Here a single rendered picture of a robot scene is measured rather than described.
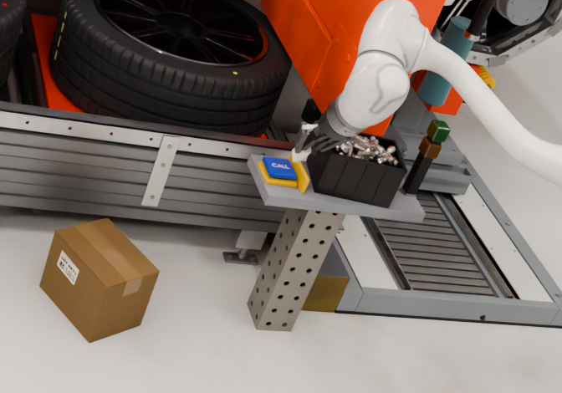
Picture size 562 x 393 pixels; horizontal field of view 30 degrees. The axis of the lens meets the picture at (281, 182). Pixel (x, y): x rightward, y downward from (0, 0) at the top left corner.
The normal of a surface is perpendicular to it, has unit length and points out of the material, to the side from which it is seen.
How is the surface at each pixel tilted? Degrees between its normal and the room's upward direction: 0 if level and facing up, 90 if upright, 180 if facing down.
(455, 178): 90
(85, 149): 90
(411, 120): 90
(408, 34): 36
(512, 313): 90
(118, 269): 0
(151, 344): 0
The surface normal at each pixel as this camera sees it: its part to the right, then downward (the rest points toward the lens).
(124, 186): 0.27, 0.59
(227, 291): 0.33, -0.80
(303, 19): -0.90, -0.11
